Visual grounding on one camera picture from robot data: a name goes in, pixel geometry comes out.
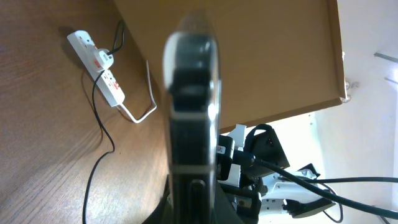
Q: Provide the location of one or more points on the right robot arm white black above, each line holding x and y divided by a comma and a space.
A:
279, 195

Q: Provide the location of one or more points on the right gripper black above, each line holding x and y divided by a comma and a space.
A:
246, 202

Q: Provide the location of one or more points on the white charger plug adapter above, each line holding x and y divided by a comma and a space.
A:
102, 60

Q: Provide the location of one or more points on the black smartphone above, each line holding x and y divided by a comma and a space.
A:
192, 83

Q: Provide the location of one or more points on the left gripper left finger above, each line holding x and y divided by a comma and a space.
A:
156, 216

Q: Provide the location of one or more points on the white power strip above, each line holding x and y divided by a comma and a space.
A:
84, 46

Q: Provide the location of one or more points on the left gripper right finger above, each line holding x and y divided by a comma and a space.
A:
224, 213

